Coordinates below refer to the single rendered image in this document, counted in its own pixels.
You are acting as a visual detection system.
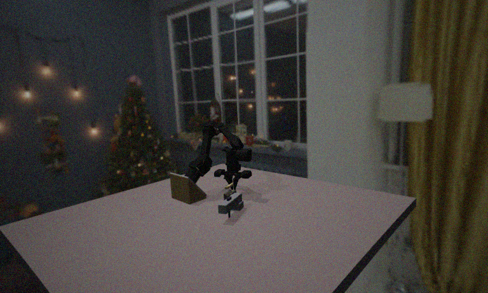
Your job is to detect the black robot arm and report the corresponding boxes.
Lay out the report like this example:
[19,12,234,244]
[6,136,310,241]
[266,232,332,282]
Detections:
[185,121,252,183]

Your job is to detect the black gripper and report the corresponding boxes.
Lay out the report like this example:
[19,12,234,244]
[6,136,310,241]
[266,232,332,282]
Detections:
[214,160,252,190]

